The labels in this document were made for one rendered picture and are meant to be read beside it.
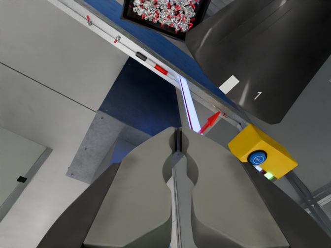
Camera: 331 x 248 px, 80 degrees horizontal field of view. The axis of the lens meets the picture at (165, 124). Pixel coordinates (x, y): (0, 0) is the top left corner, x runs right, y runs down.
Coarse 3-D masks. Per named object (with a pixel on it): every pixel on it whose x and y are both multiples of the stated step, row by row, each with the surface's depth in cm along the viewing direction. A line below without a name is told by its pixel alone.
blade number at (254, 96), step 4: (260, 88) 34; (256, 92) 34; (260, 92) 34; (264, 92) 34; (248, 96) 35; (252, 96) 35; (256, 96) 34; (260, 96) 34; (252, 100) 35; (256, 100) 35
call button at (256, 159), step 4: (260, 152) 55; (252, 156) 55; (256, 156) 54; (260, 156) 54; (264, 156) 55; (252, 160) 55; (256, 160) 55; (260, 160) 55; (264, 160) 55; (256, 164) 56
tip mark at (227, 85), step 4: (232, 76) 34; (228, 80) 35; (232, 80) 34; (236, 80) 34; (224, 84) 35; (228, 84) 35; (232, 84) 35; (220, 88) 36; (224, 88) 35; (228, 88) 35; (224, 92) 36
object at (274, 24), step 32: (256, 0) 28; (288, 0) 27; (320, 0) 27; (192, 32) 34; (224, 32) 32; (256, 32) 30; (288, 32) 29; (320, 32) 29; (224, 64) 34; (256, 64) 32; (288, 64) 31; (320, 64) 31; (288, 96) 34
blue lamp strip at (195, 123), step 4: (184, 80) 64; (184, 84) 60; (184, 88) 57; (184, 92) 54; (188, 92) 56; (188, 96) 53; (188, 100) 50; (188, 104) 48; (192, 104) 50; (188, 108) 46; (192, 108) 47; (192, 112) 45; (192, 116) 43; (196, 116) 45; (192, 120) 41; (196, 120) 43; (192, 124) 40; (196, 124) 41; (196, 128) 39
